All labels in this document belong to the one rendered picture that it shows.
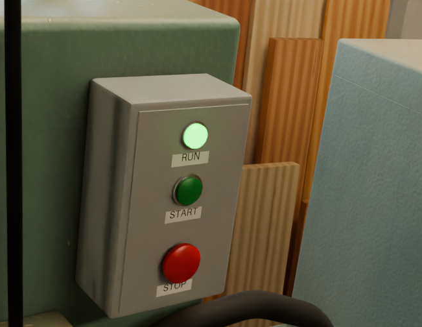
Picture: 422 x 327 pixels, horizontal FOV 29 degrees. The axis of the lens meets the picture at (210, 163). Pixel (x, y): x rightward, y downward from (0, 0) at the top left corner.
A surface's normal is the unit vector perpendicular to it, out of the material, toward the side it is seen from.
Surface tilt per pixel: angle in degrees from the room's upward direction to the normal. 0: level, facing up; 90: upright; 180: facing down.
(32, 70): 90
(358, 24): 87
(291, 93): 87
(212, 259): 90
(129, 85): 0
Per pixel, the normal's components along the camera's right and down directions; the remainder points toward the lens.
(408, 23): 0.49, 0.36
